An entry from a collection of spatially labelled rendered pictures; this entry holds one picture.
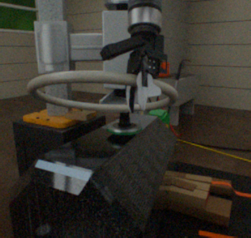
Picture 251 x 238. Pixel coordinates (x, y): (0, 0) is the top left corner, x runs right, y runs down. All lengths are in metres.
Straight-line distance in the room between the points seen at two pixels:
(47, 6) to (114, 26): 0.90
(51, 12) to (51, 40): 0.22
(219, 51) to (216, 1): 1.14
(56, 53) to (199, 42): 4.84
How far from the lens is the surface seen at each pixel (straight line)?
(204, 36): 6.42
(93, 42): 2.06
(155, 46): 0.66
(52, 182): 1.19
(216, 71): 6.35
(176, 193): 2.14
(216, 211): 2.16
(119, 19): 1.38
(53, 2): 2.15
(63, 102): 0.98
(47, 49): 2.06
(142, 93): 0.57
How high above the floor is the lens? 1.33
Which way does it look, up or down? 15 degrees down
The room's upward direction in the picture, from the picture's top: straight up
